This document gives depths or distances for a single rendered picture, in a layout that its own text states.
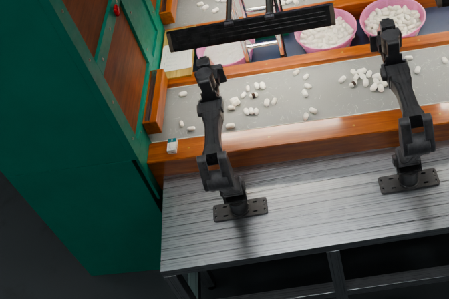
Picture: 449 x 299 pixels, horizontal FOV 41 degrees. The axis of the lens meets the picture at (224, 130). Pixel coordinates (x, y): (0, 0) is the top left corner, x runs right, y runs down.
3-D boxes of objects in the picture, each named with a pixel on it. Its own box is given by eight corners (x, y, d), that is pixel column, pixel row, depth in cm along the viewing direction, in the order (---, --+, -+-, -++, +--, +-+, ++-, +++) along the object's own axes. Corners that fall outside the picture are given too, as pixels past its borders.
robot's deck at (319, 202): (518, 222, 192) (519, 215, 189) (163, 277, 210) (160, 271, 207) (439, 43, 252) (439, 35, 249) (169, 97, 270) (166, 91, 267)
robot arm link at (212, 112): (196, 99, 196) (196, 171, 175) (222, 94, 194) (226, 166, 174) (205, 124, 204) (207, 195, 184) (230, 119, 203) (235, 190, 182)
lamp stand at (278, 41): (293, 98, 245) (275, 13, 212) (246, 105, 249) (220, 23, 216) (291, 67, 257) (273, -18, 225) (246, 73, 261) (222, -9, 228)
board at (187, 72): (192, 76, 255) (191, 74, 254) (159, 81, 258) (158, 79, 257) (196, 27, 276) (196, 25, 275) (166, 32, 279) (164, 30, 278)
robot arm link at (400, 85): (379, 63, 187) (403, 134, 166) (409, 57, 185) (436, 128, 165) (381, 90, 196) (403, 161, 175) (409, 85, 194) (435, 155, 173)
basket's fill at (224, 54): (254, 72, 259) (251, 63, 255) (204, 80, 264) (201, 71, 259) (253, 39, 274) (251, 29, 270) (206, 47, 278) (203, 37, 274)
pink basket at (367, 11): (431, 49, 244) (431, 31, 237) (365, 59, 249) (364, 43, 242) (419, 9, 262) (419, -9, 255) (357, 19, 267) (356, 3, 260)
